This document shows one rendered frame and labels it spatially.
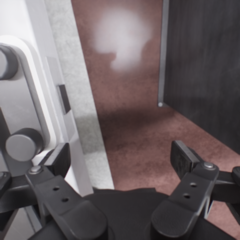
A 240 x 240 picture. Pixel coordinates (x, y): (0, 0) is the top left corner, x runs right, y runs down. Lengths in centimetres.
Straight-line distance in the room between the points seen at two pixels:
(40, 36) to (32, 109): 8
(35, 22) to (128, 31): 85
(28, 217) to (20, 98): 12
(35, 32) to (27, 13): 2
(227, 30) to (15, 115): 50
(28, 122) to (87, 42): 88
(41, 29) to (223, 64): 44
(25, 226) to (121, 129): 91
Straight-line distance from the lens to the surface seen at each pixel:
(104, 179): 125
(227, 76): 52
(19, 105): 18
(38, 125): 18
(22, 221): 23
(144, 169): 122
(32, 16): 21
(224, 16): 57
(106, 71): 102
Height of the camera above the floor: 102
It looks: 73 degrees down
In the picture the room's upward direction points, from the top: 174 degrees clockwise
